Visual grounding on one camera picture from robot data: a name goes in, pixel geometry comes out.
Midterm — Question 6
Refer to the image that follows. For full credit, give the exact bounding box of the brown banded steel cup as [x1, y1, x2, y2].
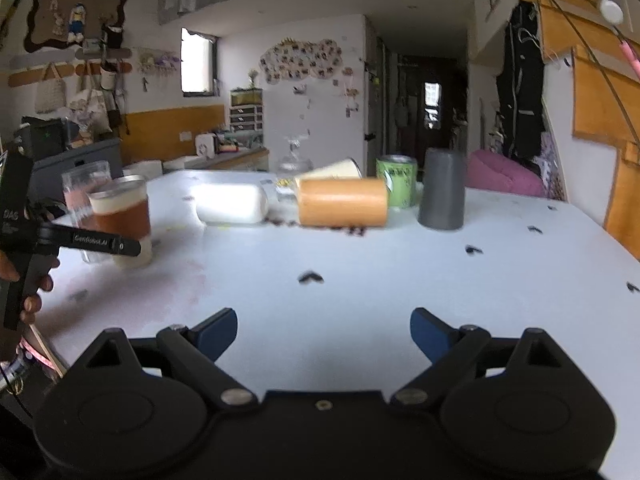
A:
[88, 176, 153, 269]

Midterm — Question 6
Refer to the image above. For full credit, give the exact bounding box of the grey inverted cup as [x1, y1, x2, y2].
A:
[418, 148, 466, 231]

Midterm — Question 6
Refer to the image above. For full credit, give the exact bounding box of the white cylinder cup lying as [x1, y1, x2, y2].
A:
[192, 182, 269, 226]

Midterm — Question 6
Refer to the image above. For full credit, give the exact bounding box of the wooden bamboo cup lying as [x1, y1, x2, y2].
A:
[297, 178, 388, 228]

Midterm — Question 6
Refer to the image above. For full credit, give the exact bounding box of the cream paper cup lying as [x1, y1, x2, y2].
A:
[294, 158, 362, 183]

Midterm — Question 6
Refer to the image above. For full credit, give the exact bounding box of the person's left hand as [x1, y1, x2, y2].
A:
[0, 252, 54, 325]

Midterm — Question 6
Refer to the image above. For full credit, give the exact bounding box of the clear glass with brown band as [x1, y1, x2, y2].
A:
[62, 160, 112, 231]

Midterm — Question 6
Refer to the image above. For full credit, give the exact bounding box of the hanging woven tote bag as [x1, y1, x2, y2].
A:
[35, 63, 66, 114]

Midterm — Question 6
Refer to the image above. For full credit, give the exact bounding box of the green tin can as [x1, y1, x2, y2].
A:
[376, 155, 418, 209]

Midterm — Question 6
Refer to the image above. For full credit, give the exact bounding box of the pink bean bag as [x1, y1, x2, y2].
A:
[465, 150, 546, 197]

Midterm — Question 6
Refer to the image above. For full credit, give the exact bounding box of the inverted clear stemmed glass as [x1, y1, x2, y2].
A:
[276, 132, 314, 198]

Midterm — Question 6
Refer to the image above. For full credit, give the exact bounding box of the white small appliance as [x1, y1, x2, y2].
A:
[194, 133, 217, 159]

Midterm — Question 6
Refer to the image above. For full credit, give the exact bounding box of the small drawer organiser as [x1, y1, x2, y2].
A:
[229, 88, 264, 143]

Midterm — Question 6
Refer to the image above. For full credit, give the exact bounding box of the black hanging coat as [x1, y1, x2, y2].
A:
[497, 2, 544, 162]

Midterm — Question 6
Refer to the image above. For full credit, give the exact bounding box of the cloud shaped photo board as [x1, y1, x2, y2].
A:
[259, 38, 343, 84]

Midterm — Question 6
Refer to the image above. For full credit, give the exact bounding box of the framed doll wall decoration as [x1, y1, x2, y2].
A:
[23, 0, 127, 53]

